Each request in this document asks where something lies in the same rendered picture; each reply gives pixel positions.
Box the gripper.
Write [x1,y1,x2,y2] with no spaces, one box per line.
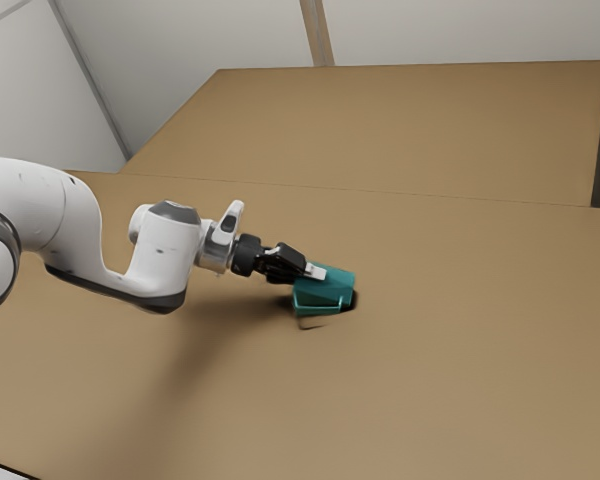
[231,233,328,282]

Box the teal faceted mug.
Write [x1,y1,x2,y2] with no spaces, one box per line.
[291,261,357,318]

